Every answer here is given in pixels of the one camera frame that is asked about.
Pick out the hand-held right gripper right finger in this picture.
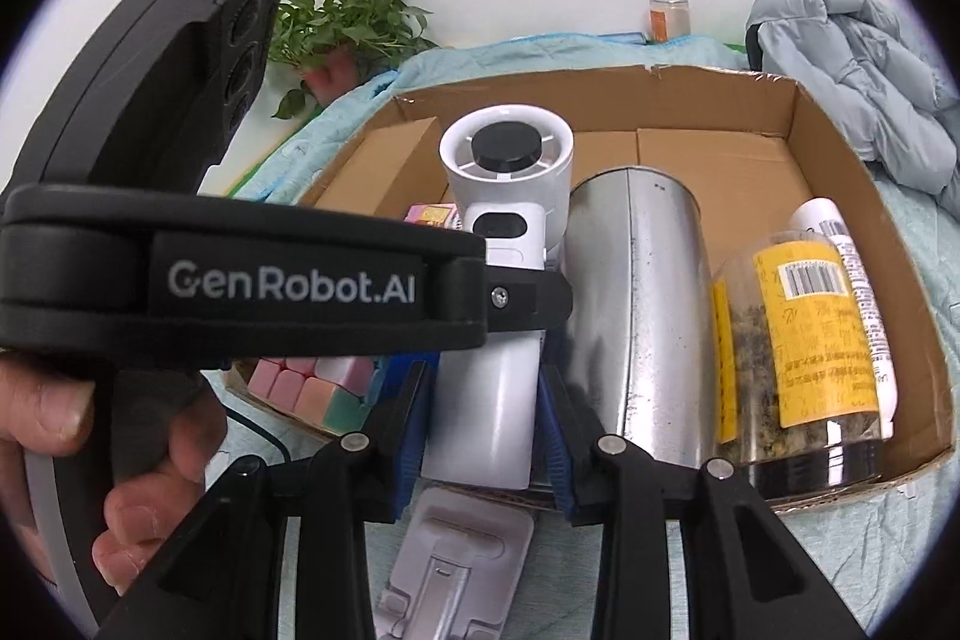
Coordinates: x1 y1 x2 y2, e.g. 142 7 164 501
538 366 871 640

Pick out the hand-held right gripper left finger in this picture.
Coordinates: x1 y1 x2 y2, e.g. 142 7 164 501
94 359 434 640

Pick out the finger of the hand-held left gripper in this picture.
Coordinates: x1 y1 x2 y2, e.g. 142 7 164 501
484 257 577 335

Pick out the white handheld fan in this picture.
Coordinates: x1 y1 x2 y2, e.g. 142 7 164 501
420 104 577 487

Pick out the pastel puzzle cube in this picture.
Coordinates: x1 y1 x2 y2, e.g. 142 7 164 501
247 351 387 455

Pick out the silver metal can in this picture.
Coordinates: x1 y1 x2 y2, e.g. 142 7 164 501
561 166 713 465

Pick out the colourful board game box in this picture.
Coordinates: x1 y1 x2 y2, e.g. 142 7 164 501
403 203 460 230

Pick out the cardboard box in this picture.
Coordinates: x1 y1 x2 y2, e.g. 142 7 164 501
225 62 955 513

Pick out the yellow label jar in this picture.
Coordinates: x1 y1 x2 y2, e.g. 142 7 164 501
711 230 887 498

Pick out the white spray bottle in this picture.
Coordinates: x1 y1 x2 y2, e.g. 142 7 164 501
791 197 901 440

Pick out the person's left hand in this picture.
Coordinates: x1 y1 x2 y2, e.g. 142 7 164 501
0 359 230 603

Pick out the white phone stand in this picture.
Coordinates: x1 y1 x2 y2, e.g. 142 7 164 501
373 486 535 640

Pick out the potted green plant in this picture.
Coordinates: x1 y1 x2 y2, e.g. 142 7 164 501
266 0 440 121

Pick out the teal quilted blanket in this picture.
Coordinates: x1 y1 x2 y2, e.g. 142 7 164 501
199 31 960 640

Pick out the orange label glass jar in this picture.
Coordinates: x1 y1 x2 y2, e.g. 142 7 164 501
649 0 691 45

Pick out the light blue puffer jacket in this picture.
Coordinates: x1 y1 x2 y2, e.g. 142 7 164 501
745 0 960 217

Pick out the black cable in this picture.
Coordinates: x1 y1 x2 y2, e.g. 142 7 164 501
223 406 295 465

